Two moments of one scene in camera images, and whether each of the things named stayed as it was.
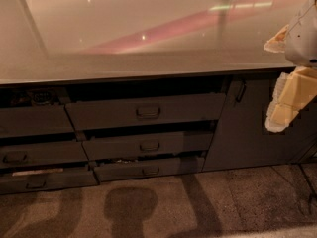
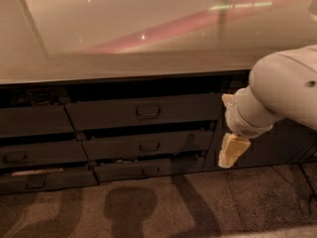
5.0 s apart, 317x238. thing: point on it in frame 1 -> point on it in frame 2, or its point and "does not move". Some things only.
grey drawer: x=120 y=145 does not move
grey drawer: x=150 y=168 does not move
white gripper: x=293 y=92 -> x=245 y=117
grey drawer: x=22 y=121 does not move
